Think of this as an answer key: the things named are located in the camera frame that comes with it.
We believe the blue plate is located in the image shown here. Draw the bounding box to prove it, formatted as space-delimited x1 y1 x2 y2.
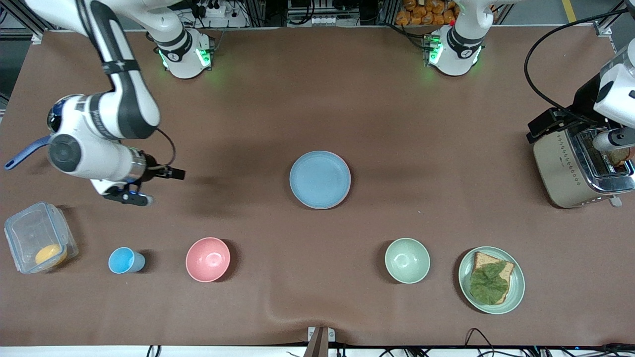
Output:
289 151 349 209

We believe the beige and silver toaster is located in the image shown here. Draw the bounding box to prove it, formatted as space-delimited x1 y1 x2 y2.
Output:
533 120 635 209

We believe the dark toast slice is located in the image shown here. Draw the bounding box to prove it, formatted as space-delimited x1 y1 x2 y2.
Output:
608 146 634 168

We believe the pink bowl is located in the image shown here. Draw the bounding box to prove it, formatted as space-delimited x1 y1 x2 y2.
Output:
186 237 231 283

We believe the blue cup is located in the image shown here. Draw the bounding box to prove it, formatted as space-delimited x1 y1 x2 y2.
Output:
108 247 146 274

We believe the orange food piece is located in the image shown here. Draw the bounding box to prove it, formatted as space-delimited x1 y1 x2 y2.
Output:
35 244 68 267

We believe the clear plastic food container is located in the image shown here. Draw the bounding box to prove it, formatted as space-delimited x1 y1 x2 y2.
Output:
4 201 79 274

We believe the brown bread slice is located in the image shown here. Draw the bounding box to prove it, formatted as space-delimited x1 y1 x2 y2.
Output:
470 251 515 305

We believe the brown table cloth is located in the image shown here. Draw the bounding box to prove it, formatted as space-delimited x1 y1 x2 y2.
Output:
0 26 635 348

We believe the white power strip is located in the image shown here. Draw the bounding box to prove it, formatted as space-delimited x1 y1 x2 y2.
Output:
191 0 230 18

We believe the bag of orange snacks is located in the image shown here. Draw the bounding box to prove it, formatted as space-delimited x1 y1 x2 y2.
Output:
394 0 459 26

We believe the green lettuce leaf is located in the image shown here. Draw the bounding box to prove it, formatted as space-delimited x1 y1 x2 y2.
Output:
469 262 510 305

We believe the green plate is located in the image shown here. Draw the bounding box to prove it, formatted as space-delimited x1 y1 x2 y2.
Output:
458 246 526 315

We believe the green bowl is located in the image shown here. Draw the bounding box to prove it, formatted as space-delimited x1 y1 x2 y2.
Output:
384 238 431 285

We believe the metal table clamp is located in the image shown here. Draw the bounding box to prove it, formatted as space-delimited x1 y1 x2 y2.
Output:
308 326 336 357

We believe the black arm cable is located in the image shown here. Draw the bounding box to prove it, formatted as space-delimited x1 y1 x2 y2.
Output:
74 0 177 169
524 5 635 127

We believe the dark pan with blue handle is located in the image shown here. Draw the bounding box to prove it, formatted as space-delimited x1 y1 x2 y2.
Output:
4 95 75 171

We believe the black floor cable loop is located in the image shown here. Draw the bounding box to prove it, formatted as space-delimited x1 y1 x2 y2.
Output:
464 327 498 357

